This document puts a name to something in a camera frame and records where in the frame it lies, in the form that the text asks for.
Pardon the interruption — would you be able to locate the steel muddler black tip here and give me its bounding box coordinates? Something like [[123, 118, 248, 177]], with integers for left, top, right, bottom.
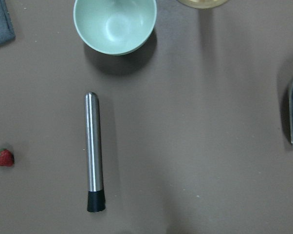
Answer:
[[85, 92, 106, 213]]

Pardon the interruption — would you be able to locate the red strawberry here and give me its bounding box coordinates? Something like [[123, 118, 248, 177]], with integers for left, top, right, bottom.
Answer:
[[0, 148, 15, 167]]

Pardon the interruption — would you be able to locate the wooden cup tree stand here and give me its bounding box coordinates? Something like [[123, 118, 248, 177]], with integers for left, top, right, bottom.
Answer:
[[178, 0, 228, 9]]

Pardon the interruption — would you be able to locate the mint green bowl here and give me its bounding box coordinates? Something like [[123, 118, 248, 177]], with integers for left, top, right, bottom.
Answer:
[[73, 0, 157, 56]]

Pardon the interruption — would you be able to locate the grey folded cloth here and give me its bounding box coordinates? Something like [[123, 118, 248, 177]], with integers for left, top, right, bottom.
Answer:
[[0, 0, 16, 46]]

